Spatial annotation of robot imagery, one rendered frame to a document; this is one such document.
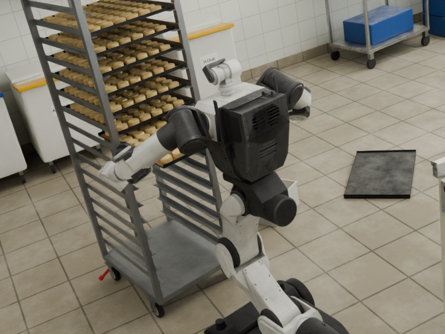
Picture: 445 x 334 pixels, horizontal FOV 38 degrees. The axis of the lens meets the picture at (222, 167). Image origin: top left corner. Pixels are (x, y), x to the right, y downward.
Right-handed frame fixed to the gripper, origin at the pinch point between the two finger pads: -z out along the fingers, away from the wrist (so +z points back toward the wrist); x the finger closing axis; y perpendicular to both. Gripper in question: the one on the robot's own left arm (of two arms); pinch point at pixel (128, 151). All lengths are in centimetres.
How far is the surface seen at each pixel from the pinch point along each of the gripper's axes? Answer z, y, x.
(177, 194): -61, 3, -57
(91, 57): -1.4, 5.3, 43.4
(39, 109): -187, 137, -42
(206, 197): -39, -19, -48
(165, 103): -33.4, -11.2, 7.9
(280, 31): -382, -33, -60
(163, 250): -45, 13, -83
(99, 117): -25.2, 19.8, 7.6
